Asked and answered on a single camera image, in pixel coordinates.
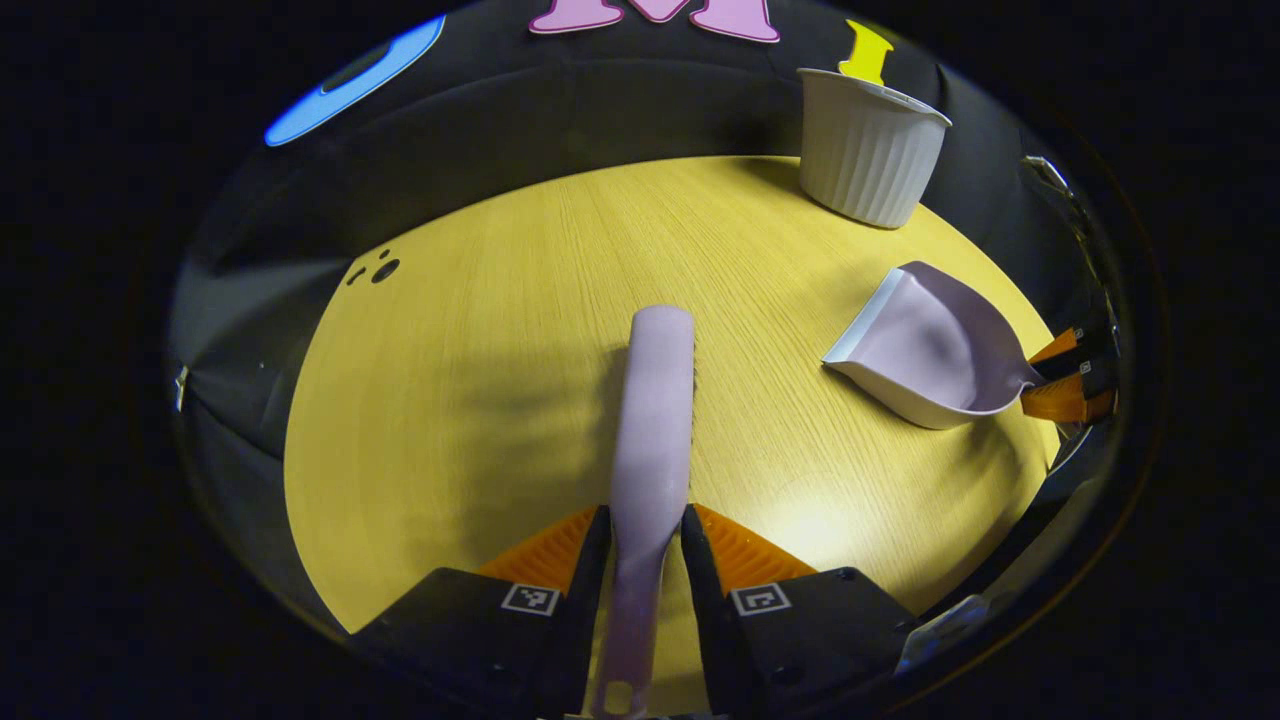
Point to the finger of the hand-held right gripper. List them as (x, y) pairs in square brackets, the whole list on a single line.
[(1070, 400), (1075, 355)]

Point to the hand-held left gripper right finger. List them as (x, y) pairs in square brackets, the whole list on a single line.
[(800, 640)]

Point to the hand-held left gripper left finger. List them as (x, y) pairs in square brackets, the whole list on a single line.
[(500, 640)]

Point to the pink dustpan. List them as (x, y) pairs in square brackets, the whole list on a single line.
[(930, 340)]

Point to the white ribbed garbage bin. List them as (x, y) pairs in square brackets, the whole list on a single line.
[(868, 150)]

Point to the small pink broom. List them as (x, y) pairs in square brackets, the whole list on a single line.
[(655, 420)]

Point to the white clip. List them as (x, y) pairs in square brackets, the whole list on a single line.
[(181, 388)]

